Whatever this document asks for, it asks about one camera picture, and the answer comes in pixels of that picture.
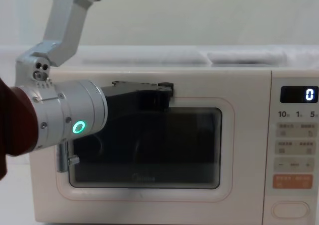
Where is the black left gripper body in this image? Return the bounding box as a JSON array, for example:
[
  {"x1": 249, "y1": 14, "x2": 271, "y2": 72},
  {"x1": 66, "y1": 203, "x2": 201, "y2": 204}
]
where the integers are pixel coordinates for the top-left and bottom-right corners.
[{"x1": 100, "y1": 85, "x2": 160, "y2": 123}]

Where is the cream microwave oven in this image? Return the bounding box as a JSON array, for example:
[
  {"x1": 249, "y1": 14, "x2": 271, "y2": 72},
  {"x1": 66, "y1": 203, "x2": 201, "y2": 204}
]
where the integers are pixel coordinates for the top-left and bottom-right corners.
[{"x1": 28, "y1": 44, "x2": 319, "y2": 225}]

